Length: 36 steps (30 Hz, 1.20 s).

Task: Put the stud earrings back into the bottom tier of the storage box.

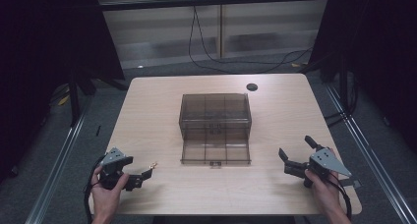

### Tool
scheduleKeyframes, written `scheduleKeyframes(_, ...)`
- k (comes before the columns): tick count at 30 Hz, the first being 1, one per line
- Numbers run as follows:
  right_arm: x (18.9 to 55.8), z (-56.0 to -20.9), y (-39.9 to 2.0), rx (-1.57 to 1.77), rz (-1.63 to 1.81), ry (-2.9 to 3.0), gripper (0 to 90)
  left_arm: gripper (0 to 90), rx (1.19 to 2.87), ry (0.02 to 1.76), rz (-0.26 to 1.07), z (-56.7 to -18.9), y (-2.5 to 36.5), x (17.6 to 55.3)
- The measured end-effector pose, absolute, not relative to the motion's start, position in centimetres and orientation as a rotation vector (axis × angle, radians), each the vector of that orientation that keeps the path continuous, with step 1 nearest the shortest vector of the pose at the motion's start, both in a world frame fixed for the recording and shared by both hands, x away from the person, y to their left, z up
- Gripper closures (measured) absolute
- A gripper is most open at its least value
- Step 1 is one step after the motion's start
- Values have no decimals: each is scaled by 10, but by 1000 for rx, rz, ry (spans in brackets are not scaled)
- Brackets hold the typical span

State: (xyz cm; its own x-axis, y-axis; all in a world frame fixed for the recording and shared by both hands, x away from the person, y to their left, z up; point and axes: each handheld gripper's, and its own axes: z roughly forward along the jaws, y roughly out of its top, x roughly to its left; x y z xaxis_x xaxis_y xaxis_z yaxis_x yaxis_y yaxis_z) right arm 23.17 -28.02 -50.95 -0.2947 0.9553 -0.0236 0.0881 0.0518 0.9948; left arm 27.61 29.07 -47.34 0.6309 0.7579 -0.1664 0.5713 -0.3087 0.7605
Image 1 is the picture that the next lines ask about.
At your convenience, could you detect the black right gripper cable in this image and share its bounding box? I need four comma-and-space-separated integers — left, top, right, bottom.
326, 174, 354, 222

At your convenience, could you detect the person's left hand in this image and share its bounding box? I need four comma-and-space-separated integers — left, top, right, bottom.
89, 165, 131, 216

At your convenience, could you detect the brown transparent storage box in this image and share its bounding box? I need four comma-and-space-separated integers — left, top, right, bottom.
178, 92, 253, 140

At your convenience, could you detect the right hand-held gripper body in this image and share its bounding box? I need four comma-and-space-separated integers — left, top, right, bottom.
283, 146, 353, 189

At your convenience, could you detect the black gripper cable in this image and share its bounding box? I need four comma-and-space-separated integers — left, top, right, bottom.
83, 154, 106, 224
326, 174, 354, 222

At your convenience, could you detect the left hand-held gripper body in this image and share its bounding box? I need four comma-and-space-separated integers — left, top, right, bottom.
97, 146, 135, 191

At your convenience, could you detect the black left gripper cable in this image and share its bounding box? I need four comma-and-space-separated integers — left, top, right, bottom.
83, 154, 106, 224

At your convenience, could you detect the black metal stand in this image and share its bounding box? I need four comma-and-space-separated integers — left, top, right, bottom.
67, 70, 131, 129
299, 53, 360, 115

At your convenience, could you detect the metal floor rail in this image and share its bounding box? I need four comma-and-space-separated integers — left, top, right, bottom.
24, 95, 96, 224
323, 83, 417, 224

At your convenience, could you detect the brown transparent drawer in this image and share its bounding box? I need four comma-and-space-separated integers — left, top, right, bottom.
180, 128, 252, 168

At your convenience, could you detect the black horizontal bar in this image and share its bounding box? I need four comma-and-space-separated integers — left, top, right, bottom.
97, 0, 332, 12

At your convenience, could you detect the black floor cable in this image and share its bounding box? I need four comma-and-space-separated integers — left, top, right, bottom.
193, 7, 314, 67
188, 5, 314, 75

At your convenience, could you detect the grey strap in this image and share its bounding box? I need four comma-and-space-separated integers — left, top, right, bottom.
339, 179, 362, 190

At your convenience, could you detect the person's right hand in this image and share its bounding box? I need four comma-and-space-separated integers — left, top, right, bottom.
304, 147, 344, 216

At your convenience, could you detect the black cable bundle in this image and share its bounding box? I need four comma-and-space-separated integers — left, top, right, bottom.
324, 83, 360, 128

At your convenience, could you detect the black curtain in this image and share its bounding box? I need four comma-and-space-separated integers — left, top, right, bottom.
0, 0, 126, 183
308, 0, 417, 153

